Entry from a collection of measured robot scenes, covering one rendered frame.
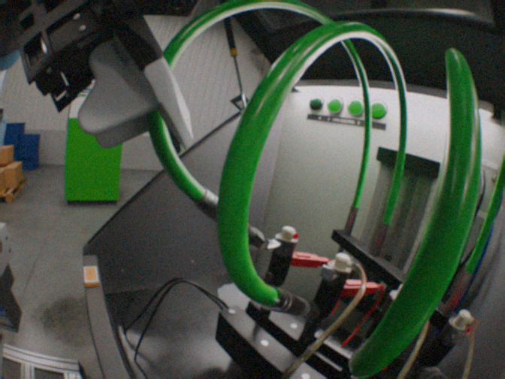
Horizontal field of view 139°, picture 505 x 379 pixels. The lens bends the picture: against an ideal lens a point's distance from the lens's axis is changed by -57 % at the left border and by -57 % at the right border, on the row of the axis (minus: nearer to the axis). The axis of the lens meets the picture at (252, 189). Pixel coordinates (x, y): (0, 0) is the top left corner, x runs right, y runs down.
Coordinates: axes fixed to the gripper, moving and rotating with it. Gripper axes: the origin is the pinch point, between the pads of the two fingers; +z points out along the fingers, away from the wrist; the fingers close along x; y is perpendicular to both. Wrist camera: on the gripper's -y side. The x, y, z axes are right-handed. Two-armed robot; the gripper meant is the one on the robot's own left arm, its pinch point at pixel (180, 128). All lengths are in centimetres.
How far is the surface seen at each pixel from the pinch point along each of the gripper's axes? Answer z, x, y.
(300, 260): 20.6, -5.1, -3.6
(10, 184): -161, -336, 212
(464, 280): 27.6, 15.2, -11.1
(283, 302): 12.8, 4.5, 3.0
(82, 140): -104, -311, 44
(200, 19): -6.6, 1.8, -5.5
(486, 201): 35, 18, -33
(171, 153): 1.0, -0.6, 1.4
